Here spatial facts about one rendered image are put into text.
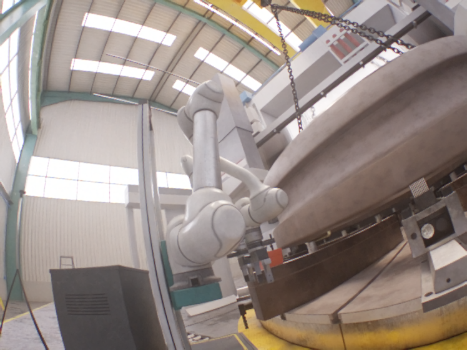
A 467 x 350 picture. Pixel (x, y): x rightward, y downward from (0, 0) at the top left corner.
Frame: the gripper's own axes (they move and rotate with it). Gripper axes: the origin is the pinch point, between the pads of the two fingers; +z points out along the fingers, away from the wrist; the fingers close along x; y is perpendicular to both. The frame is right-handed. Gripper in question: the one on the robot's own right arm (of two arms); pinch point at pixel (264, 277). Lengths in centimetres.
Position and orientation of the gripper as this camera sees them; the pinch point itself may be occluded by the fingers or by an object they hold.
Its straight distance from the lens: 97.5
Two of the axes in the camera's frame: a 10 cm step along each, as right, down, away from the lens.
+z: 2.5, 8.8, -4.1
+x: 1.7, -4.6, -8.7
